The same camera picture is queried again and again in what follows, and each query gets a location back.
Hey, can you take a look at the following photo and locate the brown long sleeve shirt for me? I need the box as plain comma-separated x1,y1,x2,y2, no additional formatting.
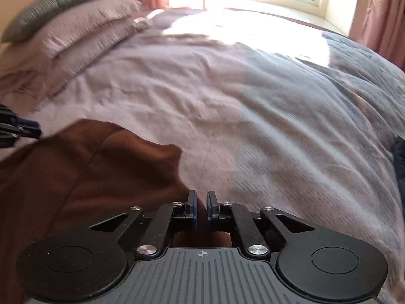
0,118,234,304

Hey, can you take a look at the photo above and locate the pink pillow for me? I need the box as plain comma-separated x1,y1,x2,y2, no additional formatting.
1,0,148,105

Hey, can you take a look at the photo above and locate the grey checked pillow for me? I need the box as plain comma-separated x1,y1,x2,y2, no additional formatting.
1,0,92,43

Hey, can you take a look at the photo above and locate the dark navy folded garment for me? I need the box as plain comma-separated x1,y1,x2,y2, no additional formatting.
392,136,405,185

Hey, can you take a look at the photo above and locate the pink curtain right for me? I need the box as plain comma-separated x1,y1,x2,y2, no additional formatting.
355,0,404,69

